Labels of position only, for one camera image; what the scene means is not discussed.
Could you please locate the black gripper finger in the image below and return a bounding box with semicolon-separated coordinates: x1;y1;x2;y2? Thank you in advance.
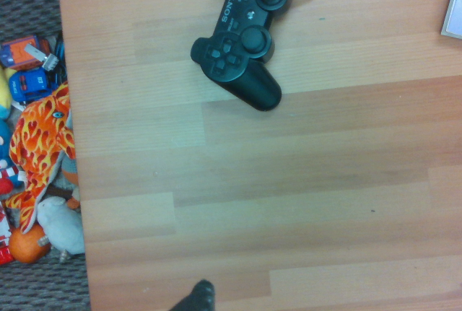
170;279;217;311

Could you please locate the black Sony gamepad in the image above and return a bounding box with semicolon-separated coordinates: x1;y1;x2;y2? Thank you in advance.
190;0;327;112

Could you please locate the grey woven basket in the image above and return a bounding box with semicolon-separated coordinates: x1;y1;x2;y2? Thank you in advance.
0;0;92;311

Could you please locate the grey plush toy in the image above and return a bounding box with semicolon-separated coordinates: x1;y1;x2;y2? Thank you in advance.
36;196;86;256

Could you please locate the orange toy pumpkin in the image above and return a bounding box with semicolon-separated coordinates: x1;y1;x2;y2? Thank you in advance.
8;223;52;264

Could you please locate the red white toy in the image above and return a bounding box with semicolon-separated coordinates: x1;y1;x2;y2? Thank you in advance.
0;201;16;266

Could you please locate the orange flame-pattern plush toy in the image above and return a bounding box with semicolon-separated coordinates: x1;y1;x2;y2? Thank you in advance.
4;82;77;235

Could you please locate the blue plush toy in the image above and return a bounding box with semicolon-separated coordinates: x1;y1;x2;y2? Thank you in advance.
0;103;26;196

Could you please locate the blue police toy car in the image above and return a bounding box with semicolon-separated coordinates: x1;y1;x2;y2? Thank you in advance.
7;67;58;105

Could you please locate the yellow plush toy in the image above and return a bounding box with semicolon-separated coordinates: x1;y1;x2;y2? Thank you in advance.
0;67;18;109

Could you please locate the orange toy truck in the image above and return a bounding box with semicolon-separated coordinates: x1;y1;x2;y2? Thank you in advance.
0;35;52;71

